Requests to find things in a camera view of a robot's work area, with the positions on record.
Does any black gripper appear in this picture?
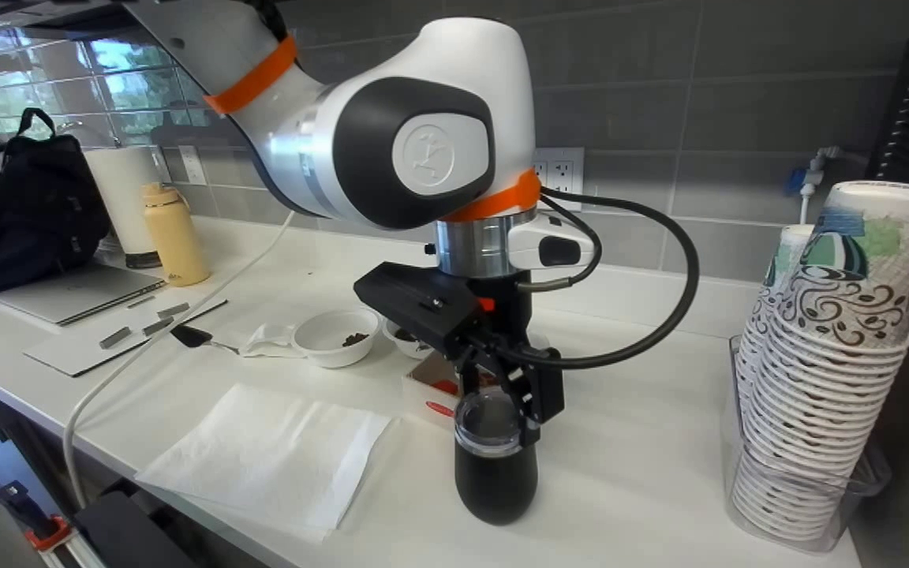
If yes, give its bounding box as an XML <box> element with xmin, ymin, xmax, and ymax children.
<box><xmin>354</xmin><ymin>261</ymin><xmax>566</xmax><ymax>447</ymax></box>

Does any clear plastic lid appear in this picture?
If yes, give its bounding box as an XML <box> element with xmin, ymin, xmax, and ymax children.
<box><xmin>456</xmin><ymin>390</ymin><xmax>520</xmax><ymax>436</ymax></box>

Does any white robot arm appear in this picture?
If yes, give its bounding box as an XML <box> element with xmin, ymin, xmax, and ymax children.
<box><xmin>133</xmin><ymin>0</ymin><xmax>555</xmax><ymax>457</ymax></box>

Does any blue spray bottle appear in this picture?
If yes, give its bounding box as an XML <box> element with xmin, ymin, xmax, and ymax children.
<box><xmin>786</xmin><ymin>144</ymin><xmax>840</xmax><ymax>221</ymax></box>

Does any beige bottle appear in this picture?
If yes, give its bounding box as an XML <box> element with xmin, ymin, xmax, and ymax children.
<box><xmin>143</xmin><ymin>182</ymin><xmax>209</xmax><ymax>286</ymax></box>

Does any cardboard box with items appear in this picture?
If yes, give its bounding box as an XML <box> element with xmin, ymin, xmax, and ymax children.
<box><xmin>404</xmin><ymin>353</ymin><xmax>462</xmax><ymax>428</ymax></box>

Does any white bowl with spoon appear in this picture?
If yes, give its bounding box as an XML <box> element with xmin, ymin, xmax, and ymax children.
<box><xmin>383</xmin><ymin>318</ymin><xmax>431</xmax><ymax>361</ymax></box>

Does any black metal tumbler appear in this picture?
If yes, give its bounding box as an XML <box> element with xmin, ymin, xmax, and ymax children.
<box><xmin>454</xmin><ymin>413</ymin><xmax>536</xmax><ymax>524</ymax></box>

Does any white bowl with grounds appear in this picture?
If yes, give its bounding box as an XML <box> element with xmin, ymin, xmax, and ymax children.
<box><xmin>289</xmin><ymin>309</ymin><xmax>378</xmax><ymax>370</ymax></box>

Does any tall paper cup stack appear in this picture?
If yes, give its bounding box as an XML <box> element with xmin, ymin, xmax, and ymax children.
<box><xmin>726</xmin><ymin>181</ymin><xmax>909</xmax><ymax>553</ymax></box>

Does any short paper cup stack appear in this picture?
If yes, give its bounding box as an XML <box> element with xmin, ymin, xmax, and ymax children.
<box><xmin>736</xmin><ymin>225</ymin><xmax>811</xmax><ymax>411</ymax></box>

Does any white paper towel roll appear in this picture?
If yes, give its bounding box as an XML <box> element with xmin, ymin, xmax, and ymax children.
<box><xmin>86</xmin><ymin>149</ymin><xmax>159</xmax><ymax>268</ymax></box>

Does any white flat tray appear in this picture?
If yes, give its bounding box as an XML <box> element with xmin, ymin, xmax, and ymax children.
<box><xmin>26</xmin><ymin>296</ymin><xmax>216</xmax><ymax>380</ymax></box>

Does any black backpack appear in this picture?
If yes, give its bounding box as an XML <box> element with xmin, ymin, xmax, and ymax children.
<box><xmin>0</xmin><ymin>108</ymin><xmax>109</xmax><ymax>291</ymax></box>

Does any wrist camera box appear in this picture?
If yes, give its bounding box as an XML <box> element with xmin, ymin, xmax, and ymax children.
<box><xmin>507</xmin><ymin>218</ymin><xmax>590</xmax><ymax>273</ymax></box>

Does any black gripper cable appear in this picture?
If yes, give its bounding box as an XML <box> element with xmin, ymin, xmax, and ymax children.
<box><xmin>525</xmin><ymin>185</ymin><xmax>703</xmax><ymax>373</ymax></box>

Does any white power plug cable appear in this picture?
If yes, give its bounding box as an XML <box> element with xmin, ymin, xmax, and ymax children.
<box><xmin>61</xmin><ymin>208</ymin><xmax>298</xmax><ymax>508</ymax></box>

